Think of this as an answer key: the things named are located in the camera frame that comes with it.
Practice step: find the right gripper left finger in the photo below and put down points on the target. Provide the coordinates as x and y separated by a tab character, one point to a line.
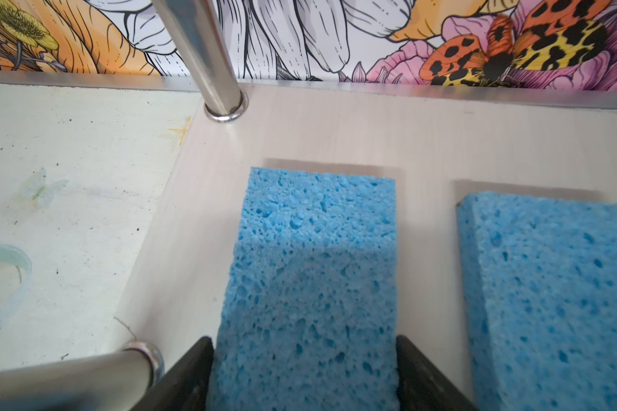
185	386

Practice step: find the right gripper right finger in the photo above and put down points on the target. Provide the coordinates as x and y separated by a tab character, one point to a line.
422	386

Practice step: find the blue sponge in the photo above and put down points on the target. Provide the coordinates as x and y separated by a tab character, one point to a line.
540	292
309	319

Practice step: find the white two-tier shelf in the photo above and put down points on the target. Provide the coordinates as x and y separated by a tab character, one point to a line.
126	198

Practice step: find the clear plastic bowl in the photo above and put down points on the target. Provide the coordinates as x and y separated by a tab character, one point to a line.
15	278

